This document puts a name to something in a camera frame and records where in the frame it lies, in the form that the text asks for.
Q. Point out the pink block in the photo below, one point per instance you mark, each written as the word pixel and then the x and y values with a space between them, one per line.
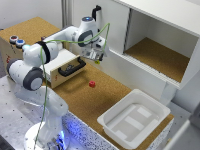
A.
pixel 92 83

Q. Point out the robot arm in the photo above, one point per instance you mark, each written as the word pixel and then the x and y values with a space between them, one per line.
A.
pixel 33 56

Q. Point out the green button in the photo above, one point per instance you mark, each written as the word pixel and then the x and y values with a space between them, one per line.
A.
pixel 25 47

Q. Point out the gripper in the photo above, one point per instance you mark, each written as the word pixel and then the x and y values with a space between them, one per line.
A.
pixel 93 50

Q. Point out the red button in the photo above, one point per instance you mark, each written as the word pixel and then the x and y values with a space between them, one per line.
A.
pixel 13 39

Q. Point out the blue button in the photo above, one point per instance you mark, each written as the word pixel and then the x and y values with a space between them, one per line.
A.
pixel 20 42

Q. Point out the yellow block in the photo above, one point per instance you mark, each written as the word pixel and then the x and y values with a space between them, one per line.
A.
pixel 97 61

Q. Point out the wooden drawer box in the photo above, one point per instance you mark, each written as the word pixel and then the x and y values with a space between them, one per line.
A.
pixel 33 28

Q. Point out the white sliding door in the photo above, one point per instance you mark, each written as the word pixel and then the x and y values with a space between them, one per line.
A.
pixel 113 23

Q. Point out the white cabinet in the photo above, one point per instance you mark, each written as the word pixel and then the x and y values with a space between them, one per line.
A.
pixel 150 71

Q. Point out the white plastic box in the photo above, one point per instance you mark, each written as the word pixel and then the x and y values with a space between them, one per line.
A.
pixel 133 120

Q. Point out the wooden drawer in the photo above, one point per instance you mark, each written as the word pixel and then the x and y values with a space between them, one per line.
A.
pixel 55 78

